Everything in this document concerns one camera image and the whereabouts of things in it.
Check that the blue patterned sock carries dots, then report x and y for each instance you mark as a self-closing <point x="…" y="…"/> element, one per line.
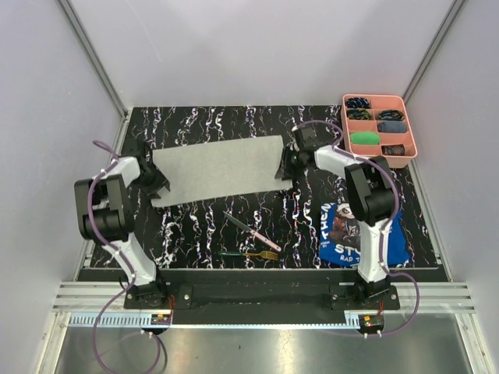
<point x="357" y="102"/>
<point x="391" y="115"/>
<point x="358" y="114"/>

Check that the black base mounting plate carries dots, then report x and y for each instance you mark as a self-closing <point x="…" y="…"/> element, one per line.
<point x="268" y="297"/>

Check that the blue patterned sock middle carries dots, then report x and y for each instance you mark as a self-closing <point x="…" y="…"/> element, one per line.
<point x="358" y="114"/>

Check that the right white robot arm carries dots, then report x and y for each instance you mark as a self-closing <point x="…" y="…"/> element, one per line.
<point x="372" y="197"/>

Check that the blue patterned sock top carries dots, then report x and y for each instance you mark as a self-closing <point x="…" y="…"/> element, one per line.
<point x="357" y="102"/>

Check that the blue patterned sock right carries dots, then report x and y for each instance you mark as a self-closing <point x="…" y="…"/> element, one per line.
<point x="391" y="115"/>

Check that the black marbled table mat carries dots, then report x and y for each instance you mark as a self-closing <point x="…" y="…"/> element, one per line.
<point x="191" y="235"/>

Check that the gold fork green handle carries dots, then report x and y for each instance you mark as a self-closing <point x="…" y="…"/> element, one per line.
<point x="267" y="255"/>

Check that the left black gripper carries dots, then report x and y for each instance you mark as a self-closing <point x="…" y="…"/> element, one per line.
<point x="160" y="181"/>

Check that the aluminium frame rail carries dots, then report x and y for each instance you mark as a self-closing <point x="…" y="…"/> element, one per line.
<point x="76" y="26"/>

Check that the dark brown rolled sock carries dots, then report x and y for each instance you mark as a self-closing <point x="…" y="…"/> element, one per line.
<point x="393" y="150"/>

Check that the green rolled sock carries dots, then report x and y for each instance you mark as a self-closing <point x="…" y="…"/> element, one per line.
<point x="366" y="138"/>

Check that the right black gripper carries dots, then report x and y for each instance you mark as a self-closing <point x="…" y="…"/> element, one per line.
<point x="284" y="170"/>

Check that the pink-handled table knife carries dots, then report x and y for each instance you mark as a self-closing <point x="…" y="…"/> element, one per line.
<point x="253" y="232"/>

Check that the grey cloth napkin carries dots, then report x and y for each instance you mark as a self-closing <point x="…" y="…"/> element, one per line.
<point x="219" y="169"/>

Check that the dark blue rolled sock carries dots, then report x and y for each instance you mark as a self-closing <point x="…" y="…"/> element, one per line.
<point x="392" y="127"/>

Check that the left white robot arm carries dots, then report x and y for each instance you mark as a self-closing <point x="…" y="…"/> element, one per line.
<point x="105" y="217"/>

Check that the blue printed t-shirt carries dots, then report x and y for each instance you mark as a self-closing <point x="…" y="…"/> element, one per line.
<point x="340" y="237"/>

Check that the pink divided organizer tray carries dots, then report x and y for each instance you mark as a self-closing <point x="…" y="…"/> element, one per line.
<point x="379" y="102"/>

